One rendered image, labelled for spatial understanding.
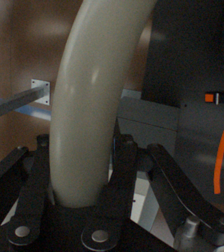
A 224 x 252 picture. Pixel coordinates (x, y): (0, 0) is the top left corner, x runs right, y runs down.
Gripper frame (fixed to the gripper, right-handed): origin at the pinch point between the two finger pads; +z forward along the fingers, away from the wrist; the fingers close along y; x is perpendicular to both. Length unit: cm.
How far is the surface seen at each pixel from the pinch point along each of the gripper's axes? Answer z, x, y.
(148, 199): 39, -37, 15
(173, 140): 63, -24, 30
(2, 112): 106, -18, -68
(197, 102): 104, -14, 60
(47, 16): 140, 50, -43
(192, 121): 106, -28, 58
